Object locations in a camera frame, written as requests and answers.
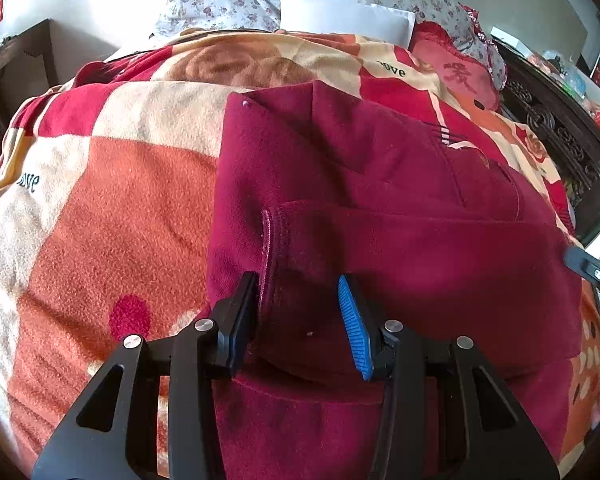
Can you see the maroon knit sweater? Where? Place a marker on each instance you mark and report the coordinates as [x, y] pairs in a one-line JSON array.
[[313, 183]]

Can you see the red orange patchwork blanket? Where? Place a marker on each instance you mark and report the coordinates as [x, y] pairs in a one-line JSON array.
[[107, 187]]

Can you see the white pillow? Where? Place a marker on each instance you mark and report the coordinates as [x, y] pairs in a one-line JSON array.
[[350, 17]]

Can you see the dark carved wooden headboard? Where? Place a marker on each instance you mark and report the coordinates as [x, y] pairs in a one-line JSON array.
[[568, 132]]

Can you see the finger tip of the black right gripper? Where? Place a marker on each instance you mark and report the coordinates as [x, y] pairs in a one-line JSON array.
[[581, 262]]

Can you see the red heart-shaped cushion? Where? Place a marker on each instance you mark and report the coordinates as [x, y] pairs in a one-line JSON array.
[[461, 73]]

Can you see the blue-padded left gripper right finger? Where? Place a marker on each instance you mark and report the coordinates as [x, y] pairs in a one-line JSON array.
[[446, 414]]

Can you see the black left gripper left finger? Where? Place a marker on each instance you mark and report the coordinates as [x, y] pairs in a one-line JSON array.
[[111, 430]]

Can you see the dark wooden bedside table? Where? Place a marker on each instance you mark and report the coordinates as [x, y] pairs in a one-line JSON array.
[[35, 43]]

